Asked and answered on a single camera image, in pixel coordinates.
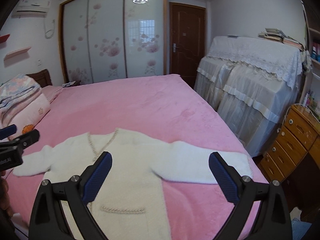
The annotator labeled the white fluffy cardigan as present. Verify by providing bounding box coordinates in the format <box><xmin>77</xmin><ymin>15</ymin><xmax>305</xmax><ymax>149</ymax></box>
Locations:
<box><xmin>12</xmin><ymin>127</ymin><xmax>253</xmax><ymax>240</ymax></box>

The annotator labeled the pink pillow with orange print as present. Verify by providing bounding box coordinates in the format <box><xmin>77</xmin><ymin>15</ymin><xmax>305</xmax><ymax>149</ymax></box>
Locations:
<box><xmin>4</xmin><ymin>93</ymin><xmax>50</xmax><ymax>141</ymax></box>

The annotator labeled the folded floral quilt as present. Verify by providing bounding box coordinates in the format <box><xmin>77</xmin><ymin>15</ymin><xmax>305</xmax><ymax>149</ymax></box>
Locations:
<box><xmin>1</xmin><ymin>74</ymin><xmax>41</xmax><ymax>123</ymax></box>

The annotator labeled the dark wooden headboard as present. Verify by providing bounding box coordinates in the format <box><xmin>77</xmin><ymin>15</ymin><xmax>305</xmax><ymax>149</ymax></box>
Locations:
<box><xmin>27</xmin><ymin>69</ymin><xmax>53</xmax><ymax>88</ymax></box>

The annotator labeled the wooden drawer cabinet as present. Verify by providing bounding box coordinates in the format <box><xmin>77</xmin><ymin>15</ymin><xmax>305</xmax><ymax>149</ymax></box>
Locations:
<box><xmin>258</xmin><ymin>104</ymin><xmax>319</xmax><ymax>182</ymax></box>

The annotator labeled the bookshelf with books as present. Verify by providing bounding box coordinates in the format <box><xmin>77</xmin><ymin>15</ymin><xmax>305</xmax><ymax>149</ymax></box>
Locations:
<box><xmin>300</xmin><ymin>3</ymin><xmax>319</xmax><ymax>119</ymax></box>

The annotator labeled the covered piano with lace cloth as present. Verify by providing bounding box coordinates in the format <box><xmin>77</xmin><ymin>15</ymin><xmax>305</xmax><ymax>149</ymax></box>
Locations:
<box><xmin>194</xmin><ymin>36</ymin><xmax>303</xmax><ymax>157</ymax></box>

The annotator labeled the pink bed blanket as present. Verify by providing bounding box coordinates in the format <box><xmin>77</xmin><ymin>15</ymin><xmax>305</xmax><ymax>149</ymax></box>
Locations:
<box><xmin>7</xmin><ymin>75</ymin><xmax>265</xmax><ymax>239</ymax></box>

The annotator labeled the floral sliding wardrobe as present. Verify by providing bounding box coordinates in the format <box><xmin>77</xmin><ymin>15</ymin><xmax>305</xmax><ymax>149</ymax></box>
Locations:
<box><xmin>59</xmin><ymin>0</ymin><xmax>167</xmax><ymax>85</ymax></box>

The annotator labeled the stack of books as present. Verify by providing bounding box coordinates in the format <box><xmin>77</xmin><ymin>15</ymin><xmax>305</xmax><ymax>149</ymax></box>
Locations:
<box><xmin>258</xmin><ymin>28</ymin><xmax>305</xmax><ymax>51</ymax></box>

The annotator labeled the brown wooden door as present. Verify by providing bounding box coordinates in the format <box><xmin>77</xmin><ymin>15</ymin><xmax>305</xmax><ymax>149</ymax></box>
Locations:
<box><xmin>169</xmin><ymin>2</ymin><xmax>206</xmax><ymax>88</ymax></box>

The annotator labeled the pink wall shelf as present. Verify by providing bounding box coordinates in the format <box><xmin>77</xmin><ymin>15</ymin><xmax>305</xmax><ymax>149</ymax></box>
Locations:
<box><xmin>4</xmin><ymin>47</ymin><xmax>31</xmax><ymax>61</ymax></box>

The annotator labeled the red wall shelf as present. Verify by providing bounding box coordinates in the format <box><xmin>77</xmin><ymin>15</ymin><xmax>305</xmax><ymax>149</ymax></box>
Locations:
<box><xmin>0</xmin><ymin>34</ymin><xmax>10</xmax><ymax>43</ymax></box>

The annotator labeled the white wall air conditioner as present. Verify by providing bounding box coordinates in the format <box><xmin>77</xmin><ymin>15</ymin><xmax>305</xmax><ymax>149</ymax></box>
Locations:
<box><xmin>11</xmin><ymin>0</ymin><xmax>52</xmax><ymax>18</ymax></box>

